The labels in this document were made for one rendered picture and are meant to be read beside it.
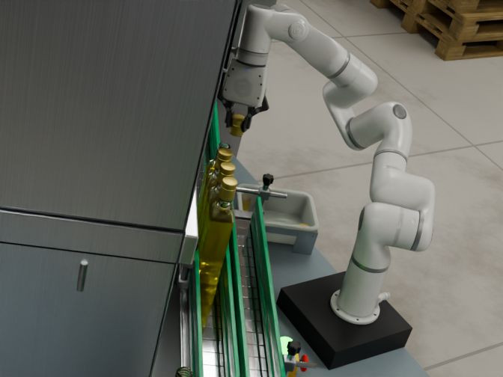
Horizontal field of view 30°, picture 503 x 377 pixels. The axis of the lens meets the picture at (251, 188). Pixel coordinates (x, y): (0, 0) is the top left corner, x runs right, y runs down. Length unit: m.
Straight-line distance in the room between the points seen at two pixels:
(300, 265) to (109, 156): 1.23
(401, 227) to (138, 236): 0.86
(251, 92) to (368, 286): 0.55
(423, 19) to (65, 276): 4.73
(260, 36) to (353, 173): 2.32
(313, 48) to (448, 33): 3.61
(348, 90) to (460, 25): 3.52
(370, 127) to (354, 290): 0.41
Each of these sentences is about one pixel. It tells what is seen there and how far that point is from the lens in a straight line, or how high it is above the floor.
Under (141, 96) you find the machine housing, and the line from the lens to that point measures 1.36.
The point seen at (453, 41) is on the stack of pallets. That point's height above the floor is 0.14.
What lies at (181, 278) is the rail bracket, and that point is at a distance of 2.18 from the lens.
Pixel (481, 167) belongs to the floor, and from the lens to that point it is 4.91.
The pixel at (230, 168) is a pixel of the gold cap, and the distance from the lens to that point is 2.11.
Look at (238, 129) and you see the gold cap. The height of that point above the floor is 1.14.
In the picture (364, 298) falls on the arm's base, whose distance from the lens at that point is 2.31.
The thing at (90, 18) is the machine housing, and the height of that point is 1.74.
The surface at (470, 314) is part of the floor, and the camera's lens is 3.90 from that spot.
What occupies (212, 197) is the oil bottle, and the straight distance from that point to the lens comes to 2.14.
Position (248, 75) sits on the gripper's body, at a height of 1.28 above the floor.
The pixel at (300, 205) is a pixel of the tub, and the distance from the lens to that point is 2.70.
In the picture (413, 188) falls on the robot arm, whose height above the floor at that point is 1.15.
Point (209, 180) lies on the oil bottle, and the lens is 2.19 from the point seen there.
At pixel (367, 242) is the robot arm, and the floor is 1.05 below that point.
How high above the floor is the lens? 2.31
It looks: 34 degrees down
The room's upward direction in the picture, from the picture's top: 15 degrees clockwise
